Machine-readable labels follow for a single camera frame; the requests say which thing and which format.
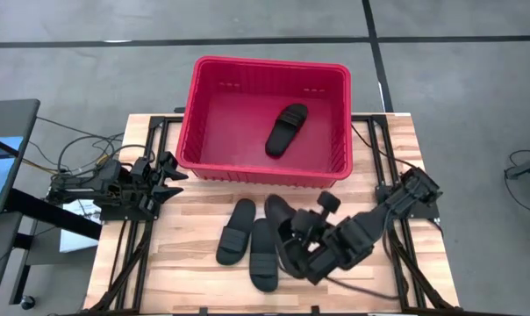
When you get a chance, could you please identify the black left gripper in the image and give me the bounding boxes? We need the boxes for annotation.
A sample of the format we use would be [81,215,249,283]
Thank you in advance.
[132,151,190,216]

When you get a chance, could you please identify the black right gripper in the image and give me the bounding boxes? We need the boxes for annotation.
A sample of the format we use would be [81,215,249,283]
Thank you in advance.
[286,210,343,284]

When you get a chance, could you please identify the black rubber slide sandal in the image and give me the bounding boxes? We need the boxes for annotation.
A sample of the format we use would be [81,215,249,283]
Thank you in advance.
[248,218,279,293]
[263,194,312,280]
[264,103,309,159]
[215,197,257,267]

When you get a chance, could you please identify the red plastic bin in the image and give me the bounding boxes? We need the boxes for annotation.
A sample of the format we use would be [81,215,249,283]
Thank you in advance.
[175,55,353,189]

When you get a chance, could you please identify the white paper box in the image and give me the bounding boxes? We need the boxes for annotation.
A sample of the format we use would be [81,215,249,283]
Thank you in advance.
[59,199,102,254]

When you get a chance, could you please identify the blue display screen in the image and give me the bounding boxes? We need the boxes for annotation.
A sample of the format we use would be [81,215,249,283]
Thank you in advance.
[0,135,25,216]

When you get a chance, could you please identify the dark grey desk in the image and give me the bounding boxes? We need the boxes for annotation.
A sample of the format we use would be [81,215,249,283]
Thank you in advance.
[0,98,103,316]

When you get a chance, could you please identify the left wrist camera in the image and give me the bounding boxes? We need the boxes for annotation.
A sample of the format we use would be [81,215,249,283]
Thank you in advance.
[131,156,154,182]

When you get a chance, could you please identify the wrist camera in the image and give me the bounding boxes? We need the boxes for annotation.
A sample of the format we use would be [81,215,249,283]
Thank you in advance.
[316,190,343,217]
[131,156,154,182]

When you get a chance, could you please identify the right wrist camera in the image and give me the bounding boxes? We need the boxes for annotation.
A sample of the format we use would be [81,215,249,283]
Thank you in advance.
[316,190,343,217]

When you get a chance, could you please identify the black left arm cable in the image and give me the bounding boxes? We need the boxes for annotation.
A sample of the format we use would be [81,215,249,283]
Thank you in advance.
[98,143,156,167]

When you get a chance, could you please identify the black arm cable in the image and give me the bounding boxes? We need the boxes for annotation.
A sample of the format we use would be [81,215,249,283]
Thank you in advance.
[326,276,402,302]
[98,143,156,167]

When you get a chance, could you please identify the black aluminium table frame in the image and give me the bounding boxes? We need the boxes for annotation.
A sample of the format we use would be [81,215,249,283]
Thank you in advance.
[351,113,457,313]
[89,114,185,313]

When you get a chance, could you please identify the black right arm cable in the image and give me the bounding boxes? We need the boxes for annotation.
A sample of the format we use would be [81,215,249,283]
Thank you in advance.
[326,276,402,302]

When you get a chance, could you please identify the yellow cable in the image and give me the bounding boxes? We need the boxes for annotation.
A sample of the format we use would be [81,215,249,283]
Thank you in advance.
[21,151,117,176]

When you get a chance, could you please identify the black stand cable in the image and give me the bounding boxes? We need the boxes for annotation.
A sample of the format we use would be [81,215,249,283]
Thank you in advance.
[504,148,530,219]

